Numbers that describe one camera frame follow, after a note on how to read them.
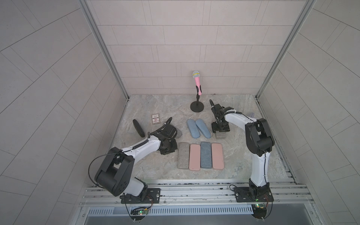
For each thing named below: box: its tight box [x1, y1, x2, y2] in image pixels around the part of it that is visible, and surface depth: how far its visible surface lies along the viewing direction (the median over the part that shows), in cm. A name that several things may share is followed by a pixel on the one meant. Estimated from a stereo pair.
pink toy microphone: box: [192, 70, 203, 96], surface depth 97 cm
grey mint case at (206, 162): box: [200, 141, 213, 169], surface depth 84 cm
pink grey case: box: [211, 142, 225, 171], surface depth 85 cm
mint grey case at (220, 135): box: [215, 130, 227, 140], surface depth 92 cm
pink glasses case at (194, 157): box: [188, 143, 201, 172], surface depth 82 cm
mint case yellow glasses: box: [177, 142, 190, 170], surface depth 84 cm
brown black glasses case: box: [132, 119, 145, 138], surface depth 95 cm
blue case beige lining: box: [195, 118, 213, 139], surface depth 97 cm
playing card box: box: [151, 113, 161, 126], surface depth 103 cm
